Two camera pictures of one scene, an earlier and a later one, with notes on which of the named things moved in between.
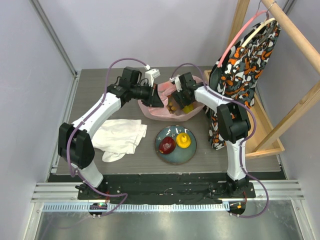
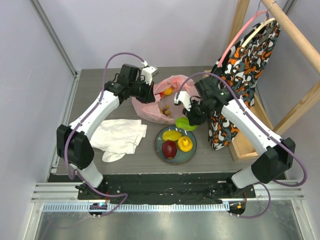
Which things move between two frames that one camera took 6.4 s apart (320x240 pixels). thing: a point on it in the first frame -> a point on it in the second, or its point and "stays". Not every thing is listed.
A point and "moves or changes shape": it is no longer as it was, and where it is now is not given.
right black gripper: x=180 y=95 -> x=196 y=114
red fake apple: x=167 y=145 moves or changes shape
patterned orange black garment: x=235 y=74 stays
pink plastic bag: x=171 y=111 moves or changes shape
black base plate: x=146 y=189 stays
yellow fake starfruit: x=188 y=109 moves or changes shape
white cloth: x=116 y=138 stays
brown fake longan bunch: x=171 y=107 -> x=165 y=111
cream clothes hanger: x=257 y=31 stays
